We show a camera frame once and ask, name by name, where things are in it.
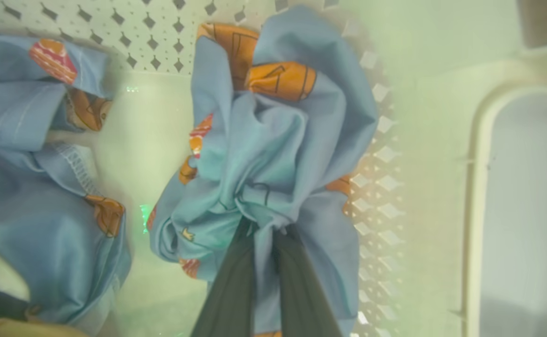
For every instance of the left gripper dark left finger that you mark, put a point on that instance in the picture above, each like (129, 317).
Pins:
(233, 290)

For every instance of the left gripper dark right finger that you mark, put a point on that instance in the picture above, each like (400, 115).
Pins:
(301, 299)

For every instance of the blue garment with small prints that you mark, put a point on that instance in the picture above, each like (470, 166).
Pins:
(278, 154)

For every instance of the blue garment with tiger print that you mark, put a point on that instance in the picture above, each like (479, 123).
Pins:
(30, 210)

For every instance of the cream perforated laundry basket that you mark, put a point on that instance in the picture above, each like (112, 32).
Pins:
(151, 140)

